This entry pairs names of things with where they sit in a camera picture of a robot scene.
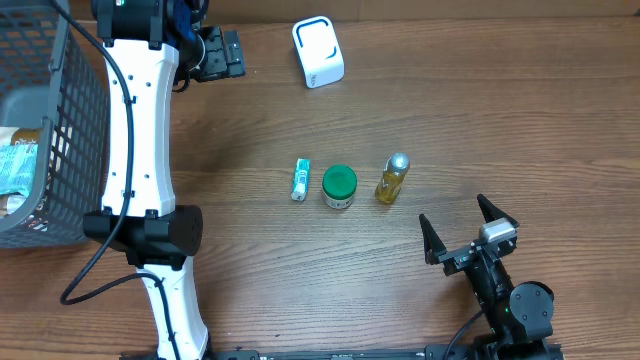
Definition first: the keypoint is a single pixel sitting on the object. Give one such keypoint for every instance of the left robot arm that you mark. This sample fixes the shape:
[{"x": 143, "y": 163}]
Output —
[{"x": 153, "y": 49}]

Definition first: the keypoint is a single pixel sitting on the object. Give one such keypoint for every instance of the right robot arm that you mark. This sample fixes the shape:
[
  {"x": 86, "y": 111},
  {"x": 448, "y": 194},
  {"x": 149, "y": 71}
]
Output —
[{"x": 514, "y": 322}]

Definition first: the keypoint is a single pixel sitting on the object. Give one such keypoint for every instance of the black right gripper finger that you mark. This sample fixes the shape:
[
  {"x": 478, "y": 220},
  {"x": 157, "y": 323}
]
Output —
[
  {"x": 434, "y": 248},
  {"x": 491, "y": 212}
]

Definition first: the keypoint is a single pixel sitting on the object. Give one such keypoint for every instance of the yellow dish soap bottle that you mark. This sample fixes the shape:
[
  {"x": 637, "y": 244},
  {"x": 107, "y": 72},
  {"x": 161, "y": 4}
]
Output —
[{"x": 394, "y": 173}]

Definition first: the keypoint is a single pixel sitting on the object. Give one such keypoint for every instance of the brown and white snack bag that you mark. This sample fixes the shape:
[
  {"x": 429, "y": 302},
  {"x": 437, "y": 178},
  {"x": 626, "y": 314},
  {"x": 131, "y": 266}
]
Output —
[{"x": 18, "y": 136}]

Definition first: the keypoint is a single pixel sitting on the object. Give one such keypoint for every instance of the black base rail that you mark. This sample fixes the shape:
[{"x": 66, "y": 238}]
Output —
[{"x": 340, "y": 355}]

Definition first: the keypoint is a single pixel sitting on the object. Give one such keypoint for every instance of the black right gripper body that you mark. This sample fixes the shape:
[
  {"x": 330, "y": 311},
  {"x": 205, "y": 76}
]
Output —
[{"x": 458, "y": 260}]

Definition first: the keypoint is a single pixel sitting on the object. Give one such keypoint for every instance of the green lid seasoning jar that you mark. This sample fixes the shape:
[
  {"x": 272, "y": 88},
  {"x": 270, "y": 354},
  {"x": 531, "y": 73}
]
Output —
[{"x": 339, "y": 184}]

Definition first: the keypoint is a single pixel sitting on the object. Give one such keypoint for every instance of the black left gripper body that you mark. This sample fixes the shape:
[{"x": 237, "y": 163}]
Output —
[{"x": 220, "y": 55}]

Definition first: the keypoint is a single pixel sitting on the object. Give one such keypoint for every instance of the white barcode scanner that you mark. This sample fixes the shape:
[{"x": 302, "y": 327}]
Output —
[{"x": 318, "y": 51}]

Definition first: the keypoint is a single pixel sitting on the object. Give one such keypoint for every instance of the grey plastic mesh basket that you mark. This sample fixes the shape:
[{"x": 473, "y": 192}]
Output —
[{"x": 49, "y": 85}]

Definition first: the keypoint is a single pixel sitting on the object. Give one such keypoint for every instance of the teal snack packet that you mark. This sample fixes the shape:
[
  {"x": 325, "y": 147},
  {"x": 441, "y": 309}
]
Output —
[{"x": 18, "y": 166}]

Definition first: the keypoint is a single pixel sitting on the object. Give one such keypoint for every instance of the green white tissue pack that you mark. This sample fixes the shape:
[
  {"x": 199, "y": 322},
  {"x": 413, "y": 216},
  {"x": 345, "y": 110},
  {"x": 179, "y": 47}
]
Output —
[{"x": 300, "y": 182}]

